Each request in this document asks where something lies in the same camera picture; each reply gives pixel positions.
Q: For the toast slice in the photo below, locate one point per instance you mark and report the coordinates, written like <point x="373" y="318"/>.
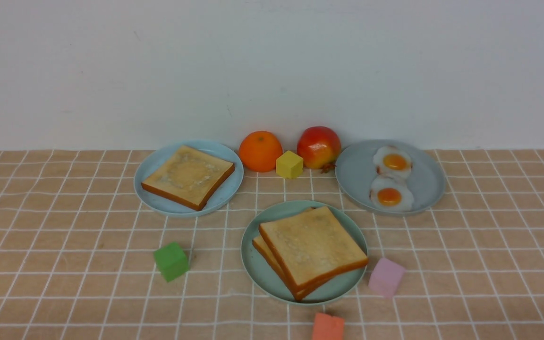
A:
<point x="189" y="177"/>
<point x="312" y="245"/>
<point x="264" y="250"/>

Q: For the yellow foam cube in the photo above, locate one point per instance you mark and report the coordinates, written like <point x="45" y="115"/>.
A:
<point x="289" y="165"/>

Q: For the orange fruit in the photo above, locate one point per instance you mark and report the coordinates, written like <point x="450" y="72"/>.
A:
<point x="260" y="150"/>

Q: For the red yellow apple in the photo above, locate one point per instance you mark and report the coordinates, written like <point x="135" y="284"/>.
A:
<point x="319" y="148"/>

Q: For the grey-blue egg plate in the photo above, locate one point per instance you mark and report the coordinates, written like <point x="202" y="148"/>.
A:
<point x="355" y="171"/>

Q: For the far fried egg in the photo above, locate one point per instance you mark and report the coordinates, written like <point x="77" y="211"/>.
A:
<point x="392" y="161"/>

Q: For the fried egg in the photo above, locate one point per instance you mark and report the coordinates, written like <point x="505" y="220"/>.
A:
<point x="392" y="161"/>
<point x="391" y="194"/>

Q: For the near fried egg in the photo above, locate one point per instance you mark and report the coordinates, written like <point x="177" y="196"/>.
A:
<point x="391" y="194"/>

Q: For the light blue bread plate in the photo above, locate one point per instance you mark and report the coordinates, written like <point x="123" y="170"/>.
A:
<point x="221" y="196"/>

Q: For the green foam cube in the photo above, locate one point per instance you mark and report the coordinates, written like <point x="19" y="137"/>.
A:
<point x="171" y="261"/>

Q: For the pink foam cube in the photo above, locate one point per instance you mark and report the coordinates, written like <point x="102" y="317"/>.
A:
<point x="386" y="278"/>

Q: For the orange foam block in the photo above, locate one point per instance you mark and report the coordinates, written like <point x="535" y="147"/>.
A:
<point x="328" y="327"/>

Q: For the tan checkered tablecloth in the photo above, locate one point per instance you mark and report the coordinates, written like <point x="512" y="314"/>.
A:
<point x="76" y="255"/>

